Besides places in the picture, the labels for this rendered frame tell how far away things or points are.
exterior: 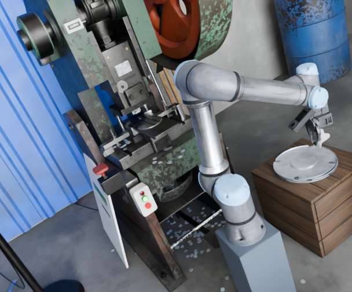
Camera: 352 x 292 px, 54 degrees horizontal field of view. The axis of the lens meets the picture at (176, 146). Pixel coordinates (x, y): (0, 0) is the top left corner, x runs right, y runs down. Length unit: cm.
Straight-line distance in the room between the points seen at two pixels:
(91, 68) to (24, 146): 141
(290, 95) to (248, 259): 59
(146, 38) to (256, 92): 70
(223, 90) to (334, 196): 84
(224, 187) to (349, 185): 72
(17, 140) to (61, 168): 41
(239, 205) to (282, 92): 40
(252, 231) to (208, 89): 54
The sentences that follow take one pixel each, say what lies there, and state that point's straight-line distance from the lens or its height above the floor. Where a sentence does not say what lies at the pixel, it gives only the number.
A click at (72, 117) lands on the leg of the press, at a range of 200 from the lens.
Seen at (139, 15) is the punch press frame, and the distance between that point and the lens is 163.
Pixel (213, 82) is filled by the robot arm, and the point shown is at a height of 105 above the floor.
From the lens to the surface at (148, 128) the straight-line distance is 162.
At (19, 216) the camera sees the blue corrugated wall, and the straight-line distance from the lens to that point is 297.
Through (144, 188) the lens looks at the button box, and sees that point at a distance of 150.
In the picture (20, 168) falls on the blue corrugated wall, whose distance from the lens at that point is 284.
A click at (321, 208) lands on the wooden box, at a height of 28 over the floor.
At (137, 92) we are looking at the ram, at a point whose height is 94.
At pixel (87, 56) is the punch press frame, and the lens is 154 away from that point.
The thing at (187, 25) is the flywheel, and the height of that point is 113.
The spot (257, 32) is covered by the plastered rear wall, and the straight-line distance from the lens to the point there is 380.
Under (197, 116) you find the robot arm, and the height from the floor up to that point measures 92.
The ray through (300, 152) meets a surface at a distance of 187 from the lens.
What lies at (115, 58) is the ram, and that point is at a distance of 163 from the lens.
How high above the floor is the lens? 137
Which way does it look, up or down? 26 degrees down
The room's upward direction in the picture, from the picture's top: 22 degrees counter-clockwise
